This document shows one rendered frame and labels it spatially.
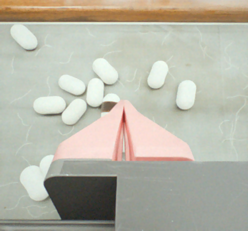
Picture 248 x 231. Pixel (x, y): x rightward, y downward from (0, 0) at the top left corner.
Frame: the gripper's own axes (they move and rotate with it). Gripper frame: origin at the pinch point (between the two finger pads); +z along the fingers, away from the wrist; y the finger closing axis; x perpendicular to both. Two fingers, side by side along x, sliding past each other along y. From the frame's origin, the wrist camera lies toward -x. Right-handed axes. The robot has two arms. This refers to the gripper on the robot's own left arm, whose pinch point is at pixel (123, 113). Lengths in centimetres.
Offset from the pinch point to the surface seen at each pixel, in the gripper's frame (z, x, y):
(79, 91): 7.1, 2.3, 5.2
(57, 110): 5.3, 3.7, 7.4
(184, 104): 5.7, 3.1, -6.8
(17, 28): 12.8, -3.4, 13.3
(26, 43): 11.6, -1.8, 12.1
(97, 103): 6.0, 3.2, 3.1
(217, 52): 12.6, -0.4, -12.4
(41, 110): 5.1, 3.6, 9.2
